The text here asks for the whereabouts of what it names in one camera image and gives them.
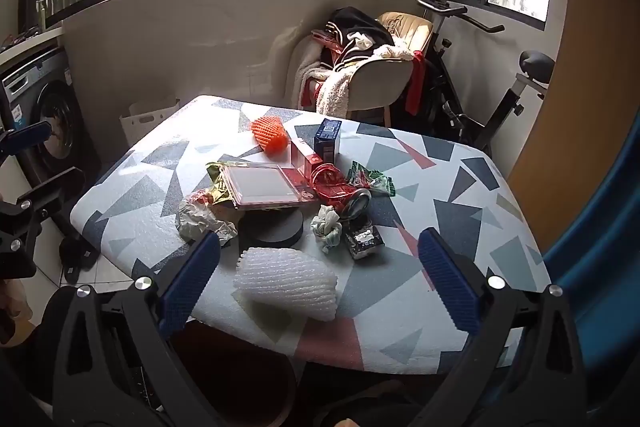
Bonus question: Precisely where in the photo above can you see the white fleece blanket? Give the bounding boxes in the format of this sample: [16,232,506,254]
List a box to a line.
[299,42,416,118]

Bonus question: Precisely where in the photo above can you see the green snack wrapper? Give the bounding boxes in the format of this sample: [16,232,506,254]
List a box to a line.
[347,161,396,196]

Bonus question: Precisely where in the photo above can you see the white plastic basket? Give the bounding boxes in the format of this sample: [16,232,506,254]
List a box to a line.
[119,97,181,148]

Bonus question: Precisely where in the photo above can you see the gold green foil wrapper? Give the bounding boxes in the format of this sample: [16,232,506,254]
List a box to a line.
[206,161,236,205]

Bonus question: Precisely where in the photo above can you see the dark jacket pile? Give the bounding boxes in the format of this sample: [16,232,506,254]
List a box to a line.
[312,7,396,72]

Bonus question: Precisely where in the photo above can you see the crumpled white green paper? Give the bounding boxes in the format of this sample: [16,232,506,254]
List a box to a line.
[311,206,345,253]

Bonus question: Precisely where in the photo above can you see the red and pink carton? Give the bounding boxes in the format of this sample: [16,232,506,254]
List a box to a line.
[290,137,325,178]

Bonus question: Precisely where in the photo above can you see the orange foam fruit net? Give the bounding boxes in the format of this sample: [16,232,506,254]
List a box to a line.
[249,117,290,156]

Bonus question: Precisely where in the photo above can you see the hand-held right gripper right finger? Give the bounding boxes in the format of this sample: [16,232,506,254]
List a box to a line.
[410,228,588,427]

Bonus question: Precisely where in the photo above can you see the black exercise bike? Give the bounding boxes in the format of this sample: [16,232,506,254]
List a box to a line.
[410,0,556,158]

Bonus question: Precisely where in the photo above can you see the white counter top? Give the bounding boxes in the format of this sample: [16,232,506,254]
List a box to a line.
[0,22,63,54]

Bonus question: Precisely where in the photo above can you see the white foam fruit net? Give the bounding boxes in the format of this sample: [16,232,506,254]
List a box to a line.
[234,248,340,322]

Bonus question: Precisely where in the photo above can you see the crushed red drink can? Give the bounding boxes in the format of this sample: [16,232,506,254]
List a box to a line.
[309,163,373,223]

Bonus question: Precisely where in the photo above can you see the crumpled white paper wrapper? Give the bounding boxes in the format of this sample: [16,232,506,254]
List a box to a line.
[176,189,238,244]

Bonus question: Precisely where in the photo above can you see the black tissue packet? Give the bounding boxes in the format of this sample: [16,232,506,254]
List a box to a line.
[344,222,385,260]

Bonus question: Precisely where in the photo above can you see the grey washing machine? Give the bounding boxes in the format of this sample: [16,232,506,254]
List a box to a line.
[0,47,101,208]

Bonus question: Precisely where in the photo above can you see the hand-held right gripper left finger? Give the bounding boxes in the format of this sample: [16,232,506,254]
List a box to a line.
[50,231,236,427]

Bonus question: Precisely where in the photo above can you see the dark blue small box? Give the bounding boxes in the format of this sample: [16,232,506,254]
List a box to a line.
[314,118,343,160]

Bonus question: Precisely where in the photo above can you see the beige chair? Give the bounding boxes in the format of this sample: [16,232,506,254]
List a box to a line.
[287,12,433,125]

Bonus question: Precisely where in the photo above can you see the red cloth strip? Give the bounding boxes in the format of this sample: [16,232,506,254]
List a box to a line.
[405,49,426,115]

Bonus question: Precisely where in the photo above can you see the brown round bin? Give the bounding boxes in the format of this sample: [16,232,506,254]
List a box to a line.
[170,322,301,427]

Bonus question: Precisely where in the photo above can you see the wooden board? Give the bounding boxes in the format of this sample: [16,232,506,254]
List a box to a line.
[507,0,640,253]

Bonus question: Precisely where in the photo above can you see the clear plastic tray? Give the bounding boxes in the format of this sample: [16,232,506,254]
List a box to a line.
[220,164,303,210]

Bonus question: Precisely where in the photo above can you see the black round disc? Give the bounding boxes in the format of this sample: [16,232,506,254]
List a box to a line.
[245,207,305,248]

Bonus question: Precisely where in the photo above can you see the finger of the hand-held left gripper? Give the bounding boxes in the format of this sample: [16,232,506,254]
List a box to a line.
[0,121,55,158]
[0,167,87,279]

